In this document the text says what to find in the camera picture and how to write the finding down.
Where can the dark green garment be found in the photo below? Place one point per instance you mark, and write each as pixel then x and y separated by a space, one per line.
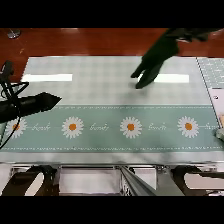
pixel 156 55

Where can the silver frame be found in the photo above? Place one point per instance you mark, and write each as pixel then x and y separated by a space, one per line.
pixel 140 186

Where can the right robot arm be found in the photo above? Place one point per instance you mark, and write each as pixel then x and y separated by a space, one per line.
pixel 177 180

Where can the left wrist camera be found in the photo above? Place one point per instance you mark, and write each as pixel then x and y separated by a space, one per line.
pixel 7 67

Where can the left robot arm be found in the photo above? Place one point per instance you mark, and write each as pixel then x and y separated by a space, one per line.
pixel 23 105

